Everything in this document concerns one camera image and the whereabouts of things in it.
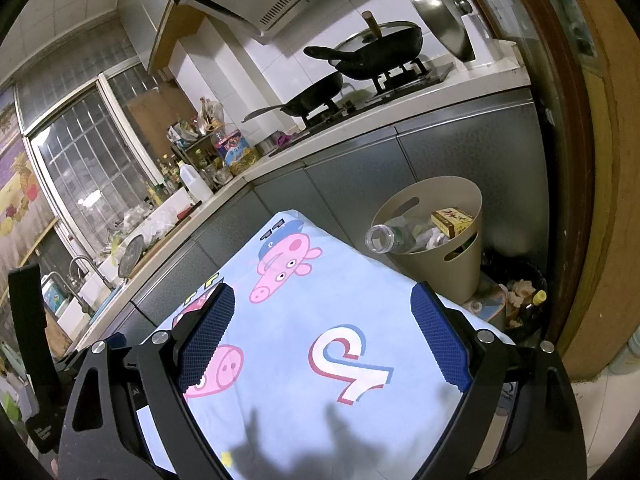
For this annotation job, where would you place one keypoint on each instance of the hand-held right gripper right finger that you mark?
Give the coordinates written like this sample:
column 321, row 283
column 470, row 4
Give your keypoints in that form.
column 442, row 340

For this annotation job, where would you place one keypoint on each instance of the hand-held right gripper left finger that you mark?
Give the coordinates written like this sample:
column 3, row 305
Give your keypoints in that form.
column 205, row 340

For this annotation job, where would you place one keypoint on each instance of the beige waste bin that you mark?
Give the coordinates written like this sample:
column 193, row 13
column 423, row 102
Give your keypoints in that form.
column 450, row 270

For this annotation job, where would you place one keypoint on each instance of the clear plastic bottle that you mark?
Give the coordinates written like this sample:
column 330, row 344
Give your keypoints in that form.
column 385, row 237

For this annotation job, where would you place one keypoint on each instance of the yellow cardboard box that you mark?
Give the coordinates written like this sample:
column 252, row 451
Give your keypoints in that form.
column 450, row 220

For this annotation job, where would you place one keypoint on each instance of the white ceramic sink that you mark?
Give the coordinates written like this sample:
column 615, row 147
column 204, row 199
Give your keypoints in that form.
column 75, row 320

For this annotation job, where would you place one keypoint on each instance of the white tub with blue label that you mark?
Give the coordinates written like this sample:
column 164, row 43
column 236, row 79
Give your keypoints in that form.
column 52, row 297

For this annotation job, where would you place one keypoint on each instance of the black waste bin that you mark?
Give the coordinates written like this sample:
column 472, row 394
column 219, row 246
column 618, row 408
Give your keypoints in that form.
column 520, row 320

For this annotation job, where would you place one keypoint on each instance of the steel faucet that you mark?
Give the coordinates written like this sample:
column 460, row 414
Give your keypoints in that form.
column 90, row 258

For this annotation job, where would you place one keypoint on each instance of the blue cartoon printed tablecloth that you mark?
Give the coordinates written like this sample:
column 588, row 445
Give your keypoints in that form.
column 350, row 285

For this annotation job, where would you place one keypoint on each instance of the round metal strainer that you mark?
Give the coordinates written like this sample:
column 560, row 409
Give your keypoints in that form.
column 131, row 255

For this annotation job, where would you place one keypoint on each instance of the white plastic jug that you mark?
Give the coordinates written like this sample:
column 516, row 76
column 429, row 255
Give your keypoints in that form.
column 195, row 185

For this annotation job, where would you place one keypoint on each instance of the row of condiment bottles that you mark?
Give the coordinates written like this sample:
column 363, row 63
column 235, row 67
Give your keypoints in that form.
column 162, row 180

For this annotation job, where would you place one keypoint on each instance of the barred window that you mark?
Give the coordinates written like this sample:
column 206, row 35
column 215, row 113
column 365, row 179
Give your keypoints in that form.
column 85, row 170

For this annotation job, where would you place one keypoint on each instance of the cooking oil bottle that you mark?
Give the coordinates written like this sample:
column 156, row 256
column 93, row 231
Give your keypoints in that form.
column 235, row 150

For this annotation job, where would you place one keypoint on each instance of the grey kitchen cabinet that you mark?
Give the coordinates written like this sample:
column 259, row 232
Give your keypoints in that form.
column 450, row 145

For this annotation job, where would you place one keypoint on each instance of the cluttered spice rack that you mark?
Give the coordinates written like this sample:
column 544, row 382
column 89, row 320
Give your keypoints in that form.
column 192, row 132

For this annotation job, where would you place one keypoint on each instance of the gas stove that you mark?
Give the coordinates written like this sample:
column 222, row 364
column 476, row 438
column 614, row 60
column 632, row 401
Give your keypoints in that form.
column 400, row 81

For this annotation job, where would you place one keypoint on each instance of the black frying pan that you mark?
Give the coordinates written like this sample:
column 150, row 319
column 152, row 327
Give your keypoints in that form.
column 315, row 95

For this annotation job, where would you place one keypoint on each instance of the black wok with lid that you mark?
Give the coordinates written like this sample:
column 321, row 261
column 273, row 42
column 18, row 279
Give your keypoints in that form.
column 385, row 50

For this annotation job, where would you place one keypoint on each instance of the steel wok lid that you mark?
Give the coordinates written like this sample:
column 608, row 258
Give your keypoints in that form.
column 440, row 15

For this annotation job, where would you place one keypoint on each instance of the fruit wall poster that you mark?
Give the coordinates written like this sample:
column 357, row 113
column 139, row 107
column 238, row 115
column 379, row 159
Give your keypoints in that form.
column 17, row 195

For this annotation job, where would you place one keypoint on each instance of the brown wooden door frame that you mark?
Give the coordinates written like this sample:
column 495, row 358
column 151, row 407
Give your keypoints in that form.
column 600, row 210

